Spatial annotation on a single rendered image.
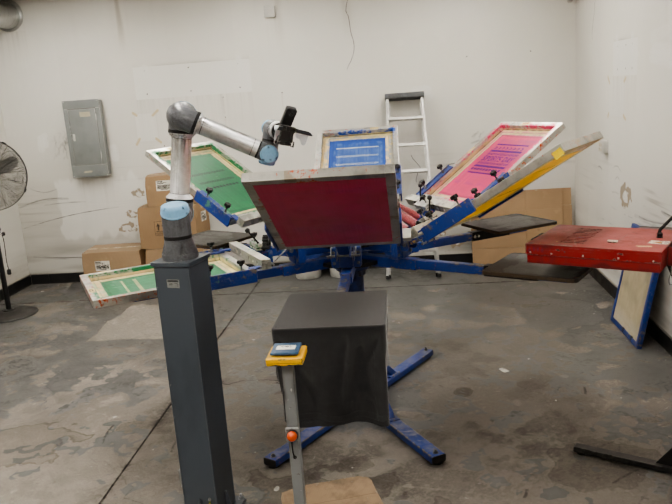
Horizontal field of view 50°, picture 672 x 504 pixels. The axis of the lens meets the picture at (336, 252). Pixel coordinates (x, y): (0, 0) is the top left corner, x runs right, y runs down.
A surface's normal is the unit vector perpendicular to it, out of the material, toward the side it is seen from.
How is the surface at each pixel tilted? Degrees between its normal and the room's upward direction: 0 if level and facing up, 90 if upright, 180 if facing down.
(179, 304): 90
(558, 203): 83
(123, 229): 90
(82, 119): 90
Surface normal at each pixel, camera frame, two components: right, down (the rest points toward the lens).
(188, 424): -0.30, 0.23
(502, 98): -0.09, 0.22
